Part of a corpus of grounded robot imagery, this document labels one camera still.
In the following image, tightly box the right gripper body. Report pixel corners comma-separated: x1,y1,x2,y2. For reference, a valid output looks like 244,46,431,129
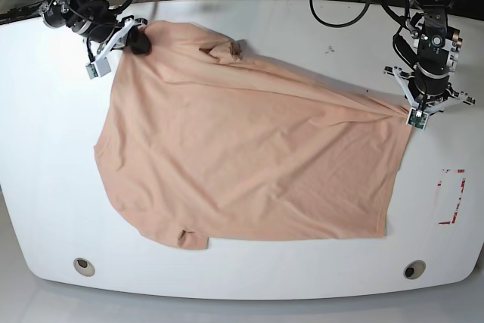
39,0,122,43

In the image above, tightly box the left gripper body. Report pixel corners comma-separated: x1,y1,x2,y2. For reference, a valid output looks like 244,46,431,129
392,12,462,106

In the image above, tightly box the peach T-shirt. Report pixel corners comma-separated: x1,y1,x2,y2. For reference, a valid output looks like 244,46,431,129
94,21,411,250

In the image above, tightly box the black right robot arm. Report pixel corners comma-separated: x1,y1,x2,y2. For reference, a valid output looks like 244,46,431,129
39,0,151,61

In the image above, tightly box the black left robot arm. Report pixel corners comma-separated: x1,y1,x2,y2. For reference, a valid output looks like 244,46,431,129
393,0,462,105

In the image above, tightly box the red tape rectangle marking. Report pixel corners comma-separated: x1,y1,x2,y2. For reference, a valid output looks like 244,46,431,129
434,169,467,225

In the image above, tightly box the right table grommet hole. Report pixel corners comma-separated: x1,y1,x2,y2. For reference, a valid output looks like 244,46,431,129
403,260,426,280

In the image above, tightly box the table grommet hole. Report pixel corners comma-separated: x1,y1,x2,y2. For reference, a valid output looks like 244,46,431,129
403,260,426,280
73,258,95,277

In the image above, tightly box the left table grommet hole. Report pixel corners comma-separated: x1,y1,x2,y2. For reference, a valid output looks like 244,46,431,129
73,258,95,277

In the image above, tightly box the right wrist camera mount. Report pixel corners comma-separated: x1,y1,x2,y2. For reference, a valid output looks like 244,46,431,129
85,16,147,79

